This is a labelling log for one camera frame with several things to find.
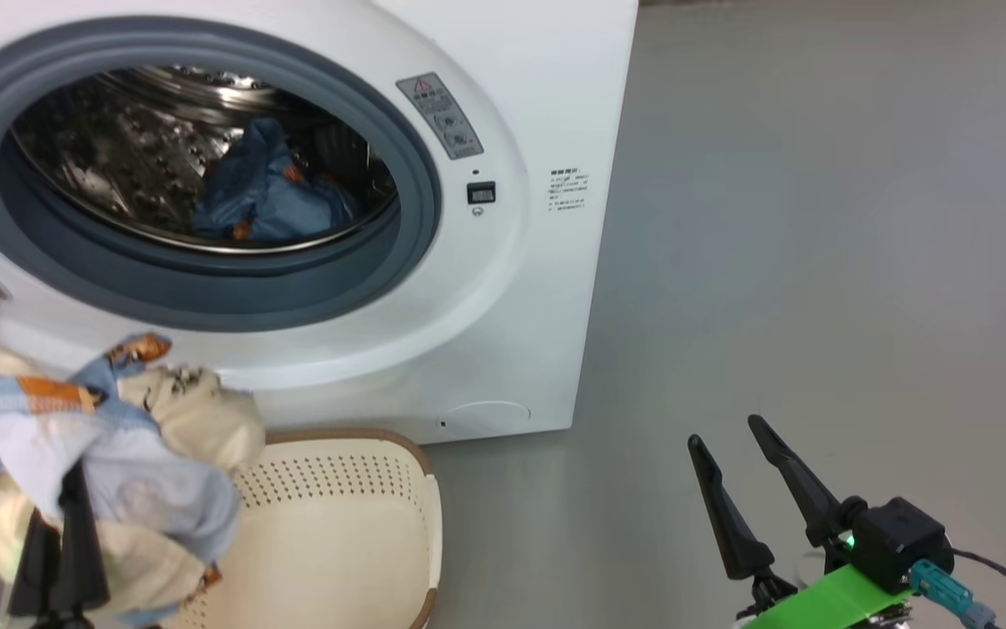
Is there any round white filter cover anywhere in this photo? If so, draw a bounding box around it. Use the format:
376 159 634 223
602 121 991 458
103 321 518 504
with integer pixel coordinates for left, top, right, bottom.
444 400 533 439

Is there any teal cable connector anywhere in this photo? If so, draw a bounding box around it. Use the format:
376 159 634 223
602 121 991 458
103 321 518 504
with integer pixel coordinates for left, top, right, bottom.
908 559 998 629

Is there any blue patterned garment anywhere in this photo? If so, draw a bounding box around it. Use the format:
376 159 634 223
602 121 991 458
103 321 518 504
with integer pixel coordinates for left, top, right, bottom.
191 118 361 245

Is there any steel washing drum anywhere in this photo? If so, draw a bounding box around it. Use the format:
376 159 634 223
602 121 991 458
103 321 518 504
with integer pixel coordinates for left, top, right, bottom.
9 66 400 255

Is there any grey rubber door gasket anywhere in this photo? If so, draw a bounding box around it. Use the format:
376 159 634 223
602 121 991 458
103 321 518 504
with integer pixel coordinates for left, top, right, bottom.
0 17 444 334

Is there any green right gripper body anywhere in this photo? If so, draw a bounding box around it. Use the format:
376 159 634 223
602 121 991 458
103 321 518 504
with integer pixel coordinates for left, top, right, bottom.
734 564 914 629

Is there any light blue garment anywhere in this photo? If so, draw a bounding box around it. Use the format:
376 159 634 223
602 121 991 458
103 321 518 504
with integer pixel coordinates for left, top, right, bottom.
0 332 243 569

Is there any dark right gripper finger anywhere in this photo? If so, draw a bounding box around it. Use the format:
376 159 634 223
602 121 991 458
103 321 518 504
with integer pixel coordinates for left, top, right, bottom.
687 434 775 583
748 415 850 548

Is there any white washing machine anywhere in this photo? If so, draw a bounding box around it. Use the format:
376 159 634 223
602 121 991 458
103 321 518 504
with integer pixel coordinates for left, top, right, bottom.
0 0 640 446

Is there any grey warning sticker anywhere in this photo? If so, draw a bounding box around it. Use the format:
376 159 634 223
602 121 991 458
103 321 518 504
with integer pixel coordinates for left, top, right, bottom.
396 73 485 162

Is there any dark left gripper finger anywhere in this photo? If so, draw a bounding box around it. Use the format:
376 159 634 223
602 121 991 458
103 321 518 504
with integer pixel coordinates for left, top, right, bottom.
53 463 111 613
10 515 63 618

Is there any cream garment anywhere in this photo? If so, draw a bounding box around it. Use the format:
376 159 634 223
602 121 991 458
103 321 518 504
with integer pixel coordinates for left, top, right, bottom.
0 348 267 629

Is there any cream perforated laundry basket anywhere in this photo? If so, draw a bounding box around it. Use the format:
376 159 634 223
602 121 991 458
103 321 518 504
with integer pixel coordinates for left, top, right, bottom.
158 427 444 629

